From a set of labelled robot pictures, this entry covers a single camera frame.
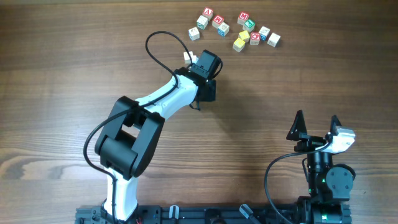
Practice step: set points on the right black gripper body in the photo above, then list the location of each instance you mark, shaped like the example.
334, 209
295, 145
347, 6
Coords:
310, 142

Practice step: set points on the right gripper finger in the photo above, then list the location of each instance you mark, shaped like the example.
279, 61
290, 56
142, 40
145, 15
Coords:
298, 130
334, 124

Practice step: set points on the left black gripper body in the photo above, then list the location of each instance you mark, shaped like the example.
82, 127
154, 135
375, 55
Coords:
211, 96

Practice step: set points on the yellow K letter block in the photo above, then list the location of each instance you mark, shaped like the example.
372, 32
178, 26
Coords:
244, 35

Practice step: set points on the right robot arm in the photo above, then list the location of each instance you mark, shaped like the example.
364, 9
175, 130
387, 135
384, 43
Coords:
329, 184

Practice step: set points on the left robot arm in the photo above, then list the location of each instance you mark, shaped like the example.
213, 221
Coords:
130, 135

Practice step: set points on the lone plain wooden block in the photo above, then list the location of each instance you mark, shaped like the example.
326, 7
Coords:
188, 56

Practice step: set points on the yellow W letter block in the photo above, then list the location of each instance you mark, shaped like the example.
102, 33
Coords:
238, 44

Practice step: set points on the plain block beside V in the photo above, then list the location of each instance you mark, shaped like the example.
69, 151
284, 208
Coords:
194, 33

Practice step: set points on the blue edged picture block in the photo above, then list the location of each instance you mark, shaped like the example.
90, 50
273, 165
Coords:
223, 29

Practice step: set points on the teal edged picture block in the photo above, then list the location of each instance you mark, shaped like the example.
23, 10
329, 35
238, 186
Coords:
202, 22

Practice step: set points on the red W letter block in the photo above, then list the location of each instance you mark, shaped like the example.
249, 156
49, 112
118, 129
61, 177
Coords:
217, 21

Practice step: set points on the red Q letter block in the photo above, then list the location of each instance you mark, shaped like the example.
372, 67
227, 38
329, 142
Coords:
255, 38

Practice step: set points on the green E letter block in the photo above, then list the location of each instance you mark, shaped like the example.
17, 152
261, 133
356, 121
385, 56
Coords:
249, 25

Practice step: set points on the red A letter block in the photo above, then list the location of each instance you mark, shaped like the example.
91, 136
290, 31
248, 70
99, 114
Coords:
208, 13

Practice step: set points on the blue sided picture block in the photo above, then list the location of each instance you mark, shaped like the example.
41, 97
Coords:
264, 32

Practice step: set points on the red M letter block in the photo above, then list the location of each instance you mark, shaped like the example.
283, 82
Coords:
242, 18

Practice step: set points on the rightmost plain wooden block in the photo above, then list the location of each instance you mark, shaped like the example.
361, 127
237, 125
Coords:
273, 39

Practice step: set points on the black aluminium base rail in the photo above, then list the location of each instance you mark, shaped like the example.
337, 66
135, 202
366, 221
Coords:
214, 214

